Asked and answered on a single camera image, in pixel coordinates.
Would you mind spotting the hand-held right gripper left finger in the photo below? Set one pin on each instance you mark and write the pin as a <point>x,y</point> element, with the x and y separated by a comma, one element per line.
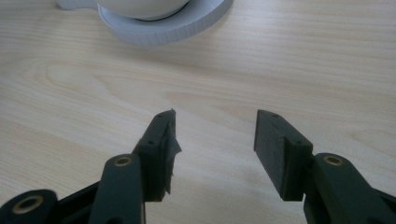
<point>155,155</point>

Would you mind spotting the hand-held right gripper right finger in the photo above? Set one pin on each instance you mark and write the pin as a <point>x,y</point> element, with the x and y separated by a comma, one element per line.
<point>280,155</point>

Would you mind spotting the white stand with post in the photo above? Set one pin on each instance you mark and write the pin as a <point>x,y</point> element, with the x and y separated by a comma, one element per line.
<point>162,31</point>

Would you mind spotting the white bowl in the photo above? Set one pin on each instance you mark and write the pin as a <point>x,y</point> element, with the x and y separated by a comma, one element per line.
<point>140,9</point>

